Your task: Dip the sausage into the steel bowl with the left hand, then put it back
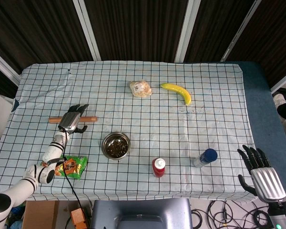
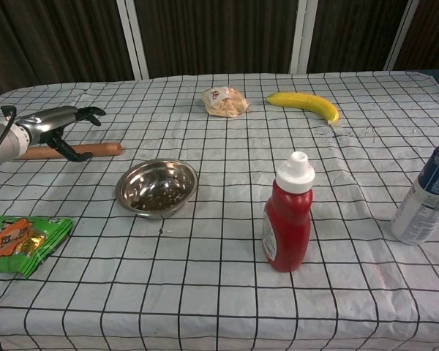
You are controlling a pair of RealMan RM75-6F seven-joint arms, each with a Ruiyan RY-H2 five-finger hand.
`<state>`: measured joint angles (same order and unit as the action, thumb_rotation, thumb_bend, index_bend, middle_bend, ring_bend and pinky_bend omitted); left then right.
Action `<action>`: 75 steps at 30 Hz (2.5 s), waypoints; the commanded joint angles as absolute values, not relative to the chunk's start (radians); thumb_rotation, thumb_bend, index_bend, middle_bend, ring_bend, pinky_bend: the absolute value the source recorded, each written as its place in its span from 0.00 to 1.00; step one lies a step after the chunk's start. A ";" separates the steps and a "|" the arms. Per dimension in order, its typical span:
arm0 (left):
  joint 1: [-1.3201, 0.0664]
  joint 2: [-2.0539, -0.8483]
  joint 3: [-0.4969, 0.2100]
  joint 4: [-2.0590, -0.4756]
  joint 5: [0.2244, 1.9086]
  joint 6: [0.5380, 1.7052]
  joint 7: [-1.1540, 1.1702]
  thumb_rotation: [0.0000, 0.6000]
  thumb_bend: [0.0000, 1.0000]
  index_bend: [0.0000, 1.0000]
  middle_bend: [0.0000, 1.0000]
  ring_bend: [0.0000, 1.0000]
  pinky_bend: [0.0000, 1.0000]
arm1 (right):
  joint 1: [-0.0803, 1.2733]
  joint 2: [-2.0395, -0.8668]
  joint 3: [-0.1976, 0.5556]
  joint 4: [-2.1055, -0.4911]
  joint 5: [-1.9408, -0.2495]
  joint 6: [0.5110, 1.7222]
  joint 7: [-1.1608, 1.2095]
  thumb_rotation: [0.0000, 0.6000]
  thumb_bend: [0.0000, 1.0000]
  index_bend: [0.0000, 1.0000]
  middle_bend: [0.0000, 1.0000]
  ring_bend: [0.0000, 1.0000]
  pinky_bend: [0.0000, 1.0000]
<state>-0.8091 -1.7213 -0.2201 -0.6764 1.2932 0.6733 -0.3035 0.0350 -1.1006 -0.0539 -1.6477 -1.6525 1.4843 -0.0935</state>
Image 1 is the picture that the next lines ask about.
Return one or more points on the white partition frame post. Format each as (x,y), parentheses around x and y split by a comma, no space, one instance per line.
(240,31)
(187,31)
(87,31)
(2,64)
(283,83)

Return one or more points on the white checked tablecloth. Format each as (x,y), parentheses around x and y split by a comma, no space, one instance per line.
(157,124)

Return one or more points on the steel bowl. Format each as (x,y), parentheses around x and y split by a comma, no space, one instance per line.
(115,146)

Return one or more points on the brown cardboard box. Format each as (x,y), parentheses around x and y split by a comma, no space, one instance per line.
(40,214)

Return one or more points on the red ketchup bottle white cap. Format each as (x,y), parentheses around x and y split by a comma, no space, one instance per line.
(158,170)

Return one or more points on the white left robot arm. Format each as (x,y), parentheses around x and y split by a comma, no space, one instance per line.
(53,148)

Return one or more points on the black and silver right hand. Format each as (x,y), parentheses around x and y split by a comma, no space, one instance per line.
(267,183)

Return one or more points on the clear bag of snacks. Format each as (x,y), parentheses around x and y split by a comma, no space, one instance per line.
(140,89)

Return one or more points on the white spray can blue cap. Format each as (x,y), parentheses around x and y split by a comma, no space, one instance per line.
(208,155)

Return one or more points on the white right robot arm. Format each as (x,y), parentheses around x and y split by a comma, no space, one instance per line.
(280,217)

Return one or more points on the grey robot chest housing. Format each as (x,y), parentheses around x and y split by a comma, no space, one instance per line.
(143,210)

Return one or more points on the green snack packet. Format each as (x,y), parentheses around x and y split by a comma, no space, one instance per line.
(74,167)

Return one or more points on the black and silver left hand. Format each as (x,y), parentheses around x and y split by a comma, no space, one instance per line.
(70,120)

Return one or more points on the orange box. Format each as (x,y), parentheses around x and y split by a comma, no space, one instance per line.
(78,217)

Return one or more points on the yellow banana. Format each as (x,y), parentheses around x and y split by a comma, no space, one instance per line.
(181,91)

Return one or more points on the blue table cover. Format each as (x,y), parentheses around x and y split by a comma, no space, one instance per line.
(259,107)

